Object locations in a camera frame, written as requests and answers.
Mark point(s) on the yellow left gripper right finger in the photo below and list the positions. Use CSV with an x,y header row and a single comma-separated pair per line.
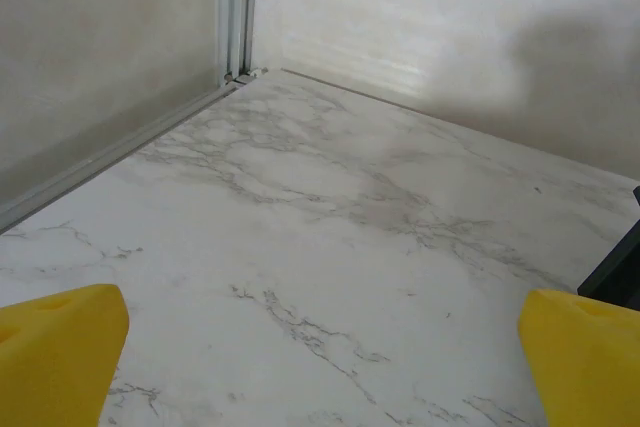
x,y
590,367

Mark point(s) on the aluminium frame post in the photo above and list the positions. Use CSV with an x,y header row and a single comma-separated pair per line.
x,y
235,7

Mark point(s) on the black bin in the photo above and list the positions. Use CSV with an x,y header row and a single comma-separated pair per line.
x,y
620,267

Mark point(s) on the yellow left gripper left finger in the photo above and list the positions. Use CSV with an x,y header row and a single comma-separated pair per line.
x,y
55,357

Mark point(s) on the aluminium side rail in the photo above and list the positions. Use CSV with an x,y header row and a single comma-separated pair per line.
x,y
110,152

